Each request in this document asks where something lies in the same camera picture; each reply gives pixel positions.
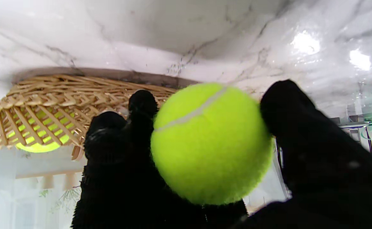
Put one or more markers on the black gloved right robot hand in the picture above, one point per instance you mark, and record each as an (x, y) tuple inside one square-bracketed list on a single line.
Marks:
[(119, 178)]

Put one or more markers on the yellow-green tennis ball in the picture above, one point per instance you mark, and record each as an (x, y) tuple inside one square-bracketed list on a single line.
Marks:
[(39, 147), (211, 146)]

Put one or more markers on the printed room scene backdrop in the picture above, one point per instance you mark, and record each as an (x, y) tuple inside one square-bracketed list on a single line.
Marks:
[(30, 197)]

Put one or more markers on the woven wicker basket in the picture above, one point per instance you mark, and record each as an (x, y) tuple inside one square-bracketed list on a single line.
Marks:
[(46, 101)]

